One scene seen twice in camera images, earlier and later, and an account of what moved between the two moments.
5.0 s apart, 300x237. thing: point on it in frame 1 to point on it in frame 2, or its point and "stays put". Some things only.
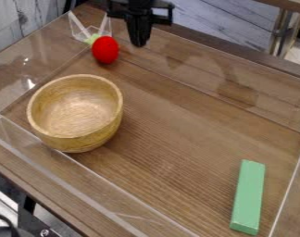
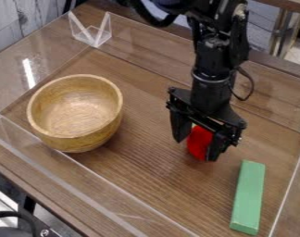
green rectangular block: [248, 199] stays put
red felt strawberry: [105, 47] to [198, 142]
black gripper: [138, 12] to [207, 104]
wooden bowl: [75, 111] stays put
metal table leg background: [286, 31] stays put
